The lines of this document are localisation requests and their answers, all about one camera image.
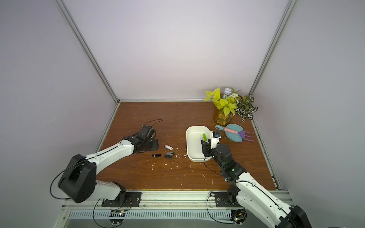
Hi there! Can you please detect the white storage box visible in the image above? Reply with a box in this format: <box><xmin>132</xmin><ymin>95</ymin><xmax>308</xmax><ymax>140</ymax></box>
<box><xmin>186</xmin><ymin>126</ymin><xmax>211</xmax><ymax>162</ymax></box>

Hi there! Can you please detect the green usb flash drive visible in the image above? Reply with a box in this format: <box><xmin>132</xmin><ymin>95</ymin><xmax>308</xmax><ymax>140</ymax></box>
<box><xmin>202</xmin><ymin>134</ymin><xmax>208</xmax><ymax>142</ymax></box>

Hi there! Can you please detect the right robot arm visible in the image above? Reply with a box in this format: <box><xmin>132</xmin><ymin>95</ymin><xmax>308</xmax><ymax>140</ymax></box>
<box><xmin>201</xmin><ymin>140</ymin><xmax>311</xmax><ymax>228</ymax></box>

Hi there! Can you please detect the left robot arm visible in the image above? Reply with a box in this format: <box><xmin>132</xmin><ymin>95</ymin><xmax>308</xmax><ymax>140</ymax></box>
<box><xmin>58</xmin><ymin>125</ymin><xmax>158</xmax><ymax>206</ymax></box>

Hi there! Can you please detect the white silver usb drive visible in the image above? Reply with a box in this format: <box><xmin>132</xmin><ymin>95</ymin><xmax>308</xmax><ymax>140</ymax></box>
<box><xmin>164</xmin><ymin>145</ymin><xmax>173</xmax><ymax>151</ymax></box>

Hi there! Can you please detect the black swivel usb drive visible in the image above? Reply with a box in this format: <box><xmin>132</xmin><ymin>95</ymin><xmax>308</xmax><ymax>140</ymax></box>
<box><xmin>164</xmin><ymin>152</ymin><xmax>175</xmax><ymax>159</ymax></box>

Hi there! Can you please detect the teal dustpan plate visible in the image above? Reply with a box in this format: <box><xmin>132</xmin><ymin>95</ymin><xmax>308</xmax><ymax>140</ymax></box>
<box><xmin>225</xmin><ymin>124</ymin><xmax>243</xmax><ymax>143</ymax></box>

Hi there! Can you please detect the purple toy fork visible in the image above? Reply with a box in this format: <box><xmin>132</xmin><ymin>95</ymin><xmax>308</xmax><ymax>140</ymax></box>
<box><xmin>238</xmin><ymin>130</ymin><xmax>254</xmax><ymax>142</ymax></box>

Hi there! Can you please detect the potted green plant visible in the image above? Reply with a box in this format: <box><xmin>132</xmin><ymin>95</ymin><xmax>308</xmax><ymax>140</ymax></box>
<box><xmin>204</xmin><ymin>87</ymin><xmax>258</xmax><ymax>126</ymax></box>

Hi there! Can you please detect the right connector board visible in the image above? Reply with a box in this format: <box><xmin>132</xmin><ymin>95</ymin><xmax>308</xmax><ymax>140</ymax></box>
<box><xmin>230</xmin><ymin>209</ymin><xmax>247</xmax><ymax>226</ymax></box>

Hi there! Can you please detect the connector board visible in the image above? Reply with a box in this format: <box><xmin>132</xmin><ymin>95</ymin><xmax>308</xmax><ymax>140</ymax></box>
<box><xmin>109</xmin><ymin>210</ymin><xmax>126</xmax><ymax>227</ymax></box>
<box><xmin>230</xmin><ymin>209</ymin><xmax>247</xmax><ymax>226</ymax></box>

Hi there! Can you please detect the left connector board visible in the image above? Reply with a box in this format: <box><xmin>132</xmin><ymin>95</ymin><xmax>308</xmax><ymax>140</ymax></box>
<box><xmin>109</xmin><ymin>210</ymin><xmax>126</xmax><ymax>227</ymax></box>

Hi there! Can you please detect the pink teal handled brush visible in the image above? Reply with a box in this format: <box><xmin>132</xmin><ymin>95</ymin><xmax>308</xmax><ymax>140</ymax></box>
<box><xmin>215</xmin><ymin>125</ymin><xmax>239</xmax><ymax>135</ymax></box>

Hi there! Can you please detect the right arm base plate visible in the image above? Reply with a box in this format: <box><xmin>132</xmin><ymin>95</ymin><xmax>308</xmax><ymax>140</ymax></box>
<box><xmin>211</xmin><ymin>192</ymin><xmax>241</xmax><ymax>208</ymax></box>

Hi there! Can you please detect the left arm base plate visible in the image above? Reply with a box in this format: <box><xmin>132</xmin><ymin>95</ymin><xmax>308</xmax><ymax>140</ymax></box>
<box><xmin>101</xmin><ymin>192</ymin><xmax>142</xmax><ymax>208</ymax></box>

